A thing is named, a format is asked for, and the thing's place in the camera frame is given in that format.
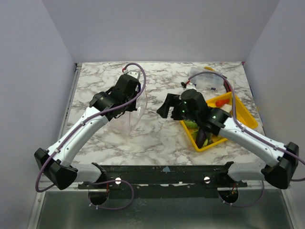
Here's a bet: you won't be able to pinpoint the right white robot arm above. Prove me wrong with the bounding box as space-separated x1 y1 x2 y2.
157 89 299 189

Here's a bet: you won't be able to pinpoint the purple toy eggplant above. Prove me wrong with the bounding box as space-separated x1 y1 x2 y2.
195 128 207 148

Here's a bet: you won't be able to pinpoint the yellow handled tool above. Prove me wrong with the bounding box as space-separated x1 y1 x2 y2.
204 66 215 72

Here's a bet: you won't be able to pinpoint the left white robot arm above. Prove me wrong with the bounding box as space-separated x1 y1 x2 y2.
34 71 143 190

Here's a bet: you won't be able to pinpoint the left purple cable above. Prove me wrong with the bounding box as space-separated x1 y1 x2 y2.
35 62 147 193

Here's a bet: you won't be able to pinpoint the black mounting base bar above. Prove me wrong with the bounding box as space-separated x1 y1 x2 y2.
78 162 247 199

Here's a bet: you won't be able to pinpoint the green toy cabbage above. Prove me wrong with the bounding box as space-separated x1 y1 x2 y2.
183 120 198 129

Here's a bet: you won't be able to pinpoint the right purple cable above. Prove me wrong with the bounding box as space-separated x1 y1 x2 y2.
185 71 305 182

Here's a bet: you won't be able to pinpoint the purple cable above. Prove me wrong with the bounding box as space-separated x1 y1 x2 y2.
35 62 147 193
185 71 305 182

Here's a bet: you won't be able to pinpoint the clear plastic organizer box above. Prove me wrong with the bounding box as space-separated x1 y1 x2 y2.
189 67 225 91

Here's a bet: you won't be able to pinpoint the yellow plastic tray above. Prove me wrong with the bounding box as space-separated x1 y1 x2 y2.
180 92 258 152

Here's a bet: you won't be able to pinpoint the red black pliers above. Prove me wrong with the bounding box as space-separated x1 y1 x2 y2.
224 76 232 93

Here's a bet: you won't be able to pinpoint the clear zip top bag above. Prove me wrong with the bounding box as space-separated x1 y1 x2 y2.
108 90 148 136

